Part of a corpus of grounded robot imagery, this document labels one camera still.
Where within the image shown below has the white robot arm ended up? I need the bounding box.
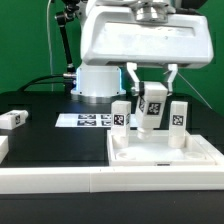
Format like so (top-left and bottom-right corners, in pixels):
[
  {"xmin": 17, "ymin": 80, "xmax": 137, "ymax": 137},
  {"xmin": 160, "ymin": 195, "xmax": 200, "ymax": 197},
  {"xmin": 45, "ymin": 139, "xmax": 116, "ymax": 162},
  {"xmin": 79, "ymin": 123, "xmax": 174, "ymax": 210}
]
[{"xmin": 72, "ymin": 0, "xmax": 213, "ymax": 103}]

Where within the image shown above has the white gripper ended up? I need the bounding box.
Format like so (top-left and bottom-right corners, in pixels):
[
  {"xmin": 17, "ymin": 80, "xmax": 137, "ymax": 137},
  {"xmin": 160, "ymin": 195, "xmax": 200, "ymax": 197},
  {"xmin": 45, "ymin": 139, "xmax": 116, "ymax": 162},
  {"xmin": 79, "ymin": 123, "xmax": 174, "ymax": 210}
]
[{"xmin": 81, "ymin": 6, "xmax": 213, "ymax": 96}]

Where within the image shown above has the black cable bundle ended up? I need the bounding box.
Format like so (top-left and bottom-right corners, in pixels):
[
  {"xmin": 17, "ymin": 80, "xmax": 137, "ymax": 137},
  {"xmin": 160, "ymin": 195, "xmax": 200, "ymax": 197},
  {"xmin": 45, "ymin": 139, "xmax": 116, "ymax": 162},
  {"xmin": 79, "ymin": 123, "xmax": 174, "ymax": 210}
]
[{"xmin": 18, "ymin": 73, "xmax": 76, "ymax": 93}]

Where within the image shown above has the white square table top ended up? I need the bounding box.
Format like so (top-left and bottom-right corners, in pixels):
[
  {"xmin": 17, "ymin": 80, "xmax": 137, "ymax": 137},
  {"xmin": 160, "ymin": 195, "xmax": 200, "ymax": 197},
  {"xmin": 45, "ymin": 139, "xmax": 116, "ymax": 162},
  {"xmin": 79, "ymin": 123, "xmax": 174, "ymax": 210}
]
[{"xmin": 107, "ymin": 130, "xmax": 224, "ymax": 166}]

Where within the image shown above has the white sheet with markers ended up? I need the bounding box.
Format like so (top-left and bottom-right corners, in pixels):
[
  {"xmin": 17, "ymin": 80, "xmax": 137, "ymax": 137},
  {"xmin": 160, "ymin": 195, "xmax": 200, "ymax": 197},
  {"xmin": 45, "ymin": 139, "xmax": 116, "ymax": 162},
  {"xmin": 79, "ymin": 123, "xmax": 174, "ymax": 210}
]
[{"xmin": 55, "ymin": 113, "xmax": 137, "ymax": 128}]

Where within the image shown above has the thin white cable left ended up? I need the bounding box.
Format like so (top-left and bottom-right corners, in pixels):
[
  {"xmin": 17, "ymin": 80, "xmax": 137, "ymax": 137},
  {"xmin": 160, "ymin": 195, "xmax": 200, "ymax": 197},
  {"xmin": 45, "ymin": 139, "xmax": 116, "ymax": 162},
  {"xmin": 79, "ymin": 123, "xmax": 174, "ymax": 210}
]
[{"xmin": 46, "ymin": 0, "xmax": 55, "ymax": 92}]

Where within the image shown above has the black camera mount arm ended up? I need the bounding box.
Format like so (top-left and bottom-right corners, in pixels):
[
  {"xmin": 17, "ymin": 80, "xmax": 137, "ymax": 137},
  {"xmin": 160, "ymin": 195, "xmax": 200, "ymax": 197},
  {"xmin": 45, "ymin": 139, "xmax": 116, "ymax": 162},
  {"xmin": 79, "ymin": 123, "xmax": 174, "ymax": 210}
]
[{"xmin": 54, "ymin": 0, "xmax": 81, "ymax": 80}]

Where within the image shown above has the white U-shaped obstacle fence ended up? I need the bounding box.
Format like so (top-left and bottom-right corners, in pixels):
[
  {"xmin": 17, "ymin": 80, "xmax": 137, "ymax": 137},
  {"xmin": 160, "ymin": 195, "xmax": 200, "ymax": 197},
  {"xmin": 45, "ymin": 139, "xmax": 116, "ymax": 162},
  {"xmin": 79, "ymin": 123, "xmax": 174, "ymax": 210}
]
[{"xmin": 0, "ymin": 135, "xmax": 224, "ymax": 194}]

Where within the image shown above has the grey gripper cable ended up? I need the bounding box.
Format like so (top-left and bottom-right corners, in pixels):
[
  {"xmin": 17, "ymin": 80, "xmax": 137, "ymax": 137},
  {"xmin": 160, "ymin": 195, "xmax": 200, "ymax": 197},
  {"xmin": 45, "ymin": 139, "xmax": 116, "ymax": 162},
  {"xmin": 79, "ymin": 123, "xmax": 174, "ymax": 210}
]
[{"xmin": 176, "ymin": 71, "xmax": 213, "ymax": 110}]

